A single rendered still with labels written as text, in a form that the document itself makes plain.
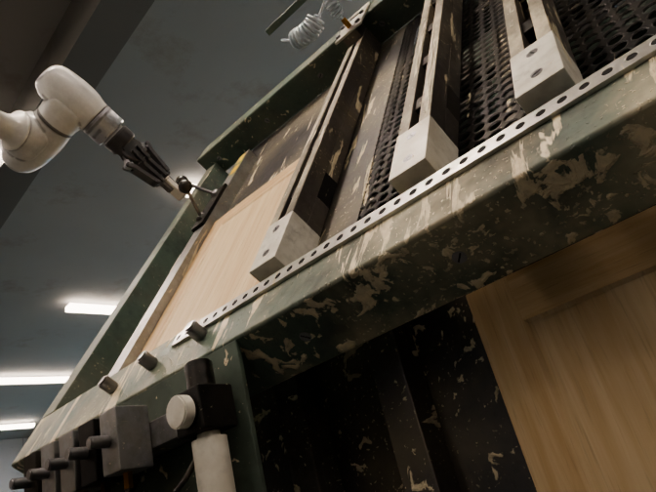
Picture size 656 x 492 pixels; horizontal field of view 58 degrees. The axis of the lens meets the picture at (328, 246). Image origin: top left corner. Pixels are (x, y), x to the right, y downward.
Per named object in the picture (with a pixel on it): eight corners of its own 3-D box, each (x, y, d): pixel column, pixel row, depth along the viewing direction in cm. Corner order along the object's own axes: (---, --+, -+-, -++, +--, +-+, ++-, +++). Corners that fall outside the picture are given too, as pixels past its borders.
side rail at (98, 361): (80, 444, 138) (40, 419, 134) (227, 190, 222) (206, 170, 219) (93, 437, 135) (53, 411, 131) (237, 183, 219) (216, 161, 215)
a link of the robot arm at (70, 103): (113, 100, 153) (80, 135, 156) (63, 54, 148) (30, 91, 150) (103, 107, 143) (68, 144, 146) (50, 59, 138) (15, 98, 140)
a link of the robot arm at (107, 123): (77, 137, 148) (97, 153, 150) (96, 116, 143) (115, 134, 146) (95, 120, 155) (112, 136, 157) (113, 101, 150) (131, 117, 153)
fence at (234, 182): (116, 397, 123) (101, 386, 121) (248, 165, 196) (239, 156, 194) (129, 389, 120) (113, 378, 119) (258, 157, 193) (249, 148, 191)
